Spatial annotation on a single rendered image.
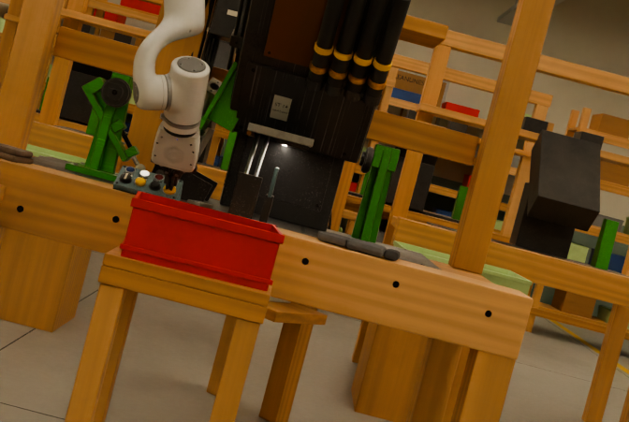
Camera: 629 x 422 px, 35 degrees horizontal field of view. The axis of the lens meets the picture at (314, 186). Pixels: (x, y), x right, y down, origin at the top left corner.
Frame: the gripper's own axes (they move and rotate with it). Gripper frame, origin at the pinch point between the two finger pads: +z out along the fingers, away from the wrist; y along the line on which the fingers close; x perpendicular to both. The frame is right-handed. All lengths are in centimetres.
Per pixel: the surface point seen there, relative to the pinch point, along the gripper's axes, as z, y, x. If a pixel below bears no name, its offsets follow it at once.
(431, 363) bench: 64, 81, 28
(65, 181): 5.0, -23.5, -4.0
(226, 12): -10, -2, 67
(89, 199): 7.3, -17.0, -5.6
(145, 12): 328, -144, 654
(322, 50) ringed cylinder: -29.3, 26.3, 24.5
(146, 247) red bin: -7.9, 2.2, -33.2
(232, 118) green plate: -0.9, 8.5, 29.7
